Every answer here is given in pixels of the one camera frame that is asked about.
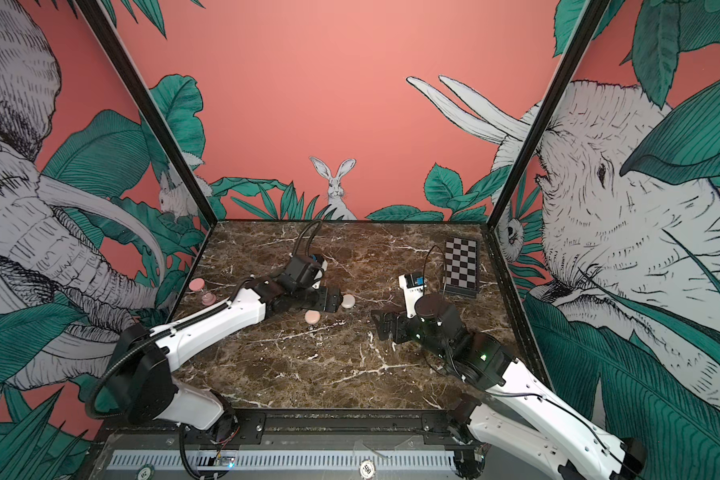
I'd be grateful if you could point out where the pink earbud charging case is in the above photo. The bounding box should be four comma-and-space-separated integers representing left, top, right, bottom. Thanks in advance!
304, 310, 321, 325

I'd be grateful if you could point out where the white round earbud case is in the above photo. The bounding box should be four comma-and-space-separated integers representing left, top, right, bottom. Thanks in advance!
341, 294, 356, 309

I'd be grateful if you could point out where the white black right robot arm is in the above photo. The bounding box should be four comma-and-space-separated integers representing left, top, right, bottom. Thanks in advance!
371, 294, 647, 479

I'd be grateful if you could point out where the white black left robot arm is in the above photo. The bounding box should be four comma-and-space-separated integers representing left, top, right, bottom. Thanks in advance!
85, 254, 346, 443

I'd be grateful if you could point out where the folded black white chessboard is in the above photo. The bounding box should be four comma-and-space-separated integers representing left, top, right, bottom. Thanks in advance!
444, 237, 480, 298

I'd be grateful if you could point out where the pink sand hourglass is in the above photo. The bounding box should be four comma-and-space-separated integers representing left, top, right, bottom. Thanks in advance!
189, 277, 217, 306

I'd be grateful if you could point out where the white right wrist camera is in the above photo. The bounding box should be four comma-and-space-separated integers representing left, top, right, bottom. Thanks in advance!
398, 271, 426, 318

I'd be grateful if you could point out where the black front mounting rail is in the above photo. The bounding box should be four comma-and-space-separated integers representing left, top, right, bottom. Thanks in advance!
89, 407, 583, 448

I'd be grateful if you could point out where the white slotted cable duct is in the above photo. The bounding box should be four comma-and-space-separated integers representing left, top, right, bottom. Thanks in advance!
106, 450, 455, 472

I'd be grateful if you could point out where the black left corner frame post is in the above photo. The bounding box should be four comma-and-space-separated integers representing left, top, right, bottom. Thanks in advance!
75, 0, 218, 229

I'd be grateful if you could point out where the black corner frame post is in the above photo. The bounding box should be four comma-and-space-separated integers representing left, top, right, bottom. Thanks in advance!
487, 0, 609, 230
75, 0, 218, 229

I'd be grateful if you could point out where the black right corner frame post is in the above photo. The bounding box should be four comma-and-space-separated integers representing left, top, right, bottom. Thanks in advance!
487, 0, 609, 230

